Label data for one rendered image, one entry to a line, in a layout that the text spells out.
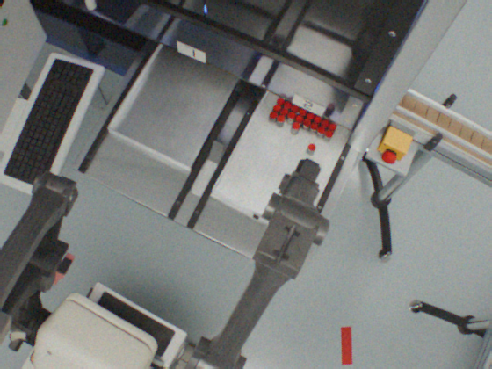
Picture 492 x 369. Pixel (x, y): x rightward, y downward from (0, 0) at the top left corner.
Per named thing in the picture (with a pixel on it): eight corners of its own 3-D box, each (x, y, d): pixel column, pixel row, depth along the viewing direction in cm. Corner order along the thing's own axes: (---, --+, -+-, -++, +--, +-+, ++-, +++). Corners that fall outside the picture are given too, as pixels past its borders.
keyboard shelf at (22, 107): (32, 47, 187) (30, 44, 184) (106, 69, 186) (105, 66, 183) (-26, 173, 176) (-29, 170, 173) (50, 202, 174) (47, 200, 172)
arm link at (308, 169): (280, 183, 138) (314, 200, 138) (300, 141, 142) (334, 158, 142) (271, 200, 149) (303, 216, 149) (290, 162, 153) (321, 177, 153)
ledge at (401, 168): (381, 117, 176) (383, 114, 174) (420, 136, 175) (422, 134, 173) (365, 157, 172) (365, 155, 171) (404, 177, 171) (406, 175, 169)
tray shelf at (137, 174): (154, 32, 180) (153, 30, 178) (368, 131, 174) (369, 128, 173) (72, 169, 168) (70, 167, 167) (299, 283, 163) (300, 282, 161)
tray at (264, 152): (268, 89, 174) (269, 84, 171) (350, 130, 172) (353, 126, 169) (212, 192, 166) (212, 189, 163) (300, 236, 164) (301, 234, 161)
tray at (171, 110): (167, 35, 178) (166, 30, 175) (246, 69, 176) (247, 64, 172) (109, 132, 170) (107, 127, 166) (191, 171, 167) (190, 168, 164)
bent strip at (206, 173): (213, 147, 170) (213, 140, 164) (224, 151, 169) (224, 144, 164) (191, 191, 166) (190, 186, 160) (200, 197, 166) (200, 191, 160)
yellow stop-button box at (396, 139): (385, 128, 164) (392, 119, 157) (408, 140, 164) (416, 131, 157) (375, 151, 163) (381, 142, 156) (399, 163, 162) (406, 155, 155)
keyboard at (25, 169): (55, 59, 183) (54, 55, 181) (94, 70, 183) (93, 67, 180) (3, 174, 173) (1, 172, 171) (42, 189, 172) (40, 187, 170)
